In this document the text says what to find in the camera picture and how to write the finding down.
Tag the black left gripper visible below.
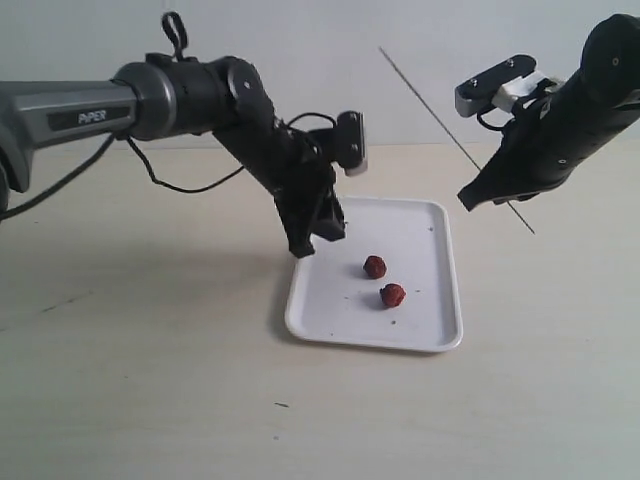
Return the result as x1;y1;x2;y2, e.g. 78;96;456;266
240;122;346;258

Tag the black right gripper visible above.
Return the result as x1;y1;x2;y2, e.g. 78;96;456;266
457;94;600;212

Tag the red-brown meat ball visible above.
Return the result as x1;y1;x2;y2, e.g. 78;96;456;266
363;255;387;280
379;283;406;308

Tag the thin metal skewer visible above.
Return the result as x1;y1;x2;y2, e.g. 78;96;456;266
377;46;536;235

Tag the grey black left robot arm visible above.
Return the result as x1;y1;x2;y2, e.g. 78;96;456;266
1;54;345;258

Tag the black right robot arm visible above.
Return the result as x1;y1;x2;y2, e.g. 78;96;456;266
454;14;639;210

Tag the white rectangular plastic tray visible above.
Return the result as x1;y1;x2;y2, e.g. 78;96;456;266
284;196;463;353

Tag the black right camera cable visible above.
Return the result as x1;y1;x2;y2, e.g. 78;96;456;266
477;107;516;132

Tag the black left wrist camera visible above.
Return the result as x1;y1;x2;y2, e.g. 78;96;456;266
308;111;368;177

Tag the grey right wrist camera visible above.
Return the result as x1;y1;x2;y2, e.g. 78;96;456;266
454;54;537;118

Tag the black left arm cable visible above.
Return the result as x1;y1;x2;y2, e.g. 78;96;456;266
0;10;336;224

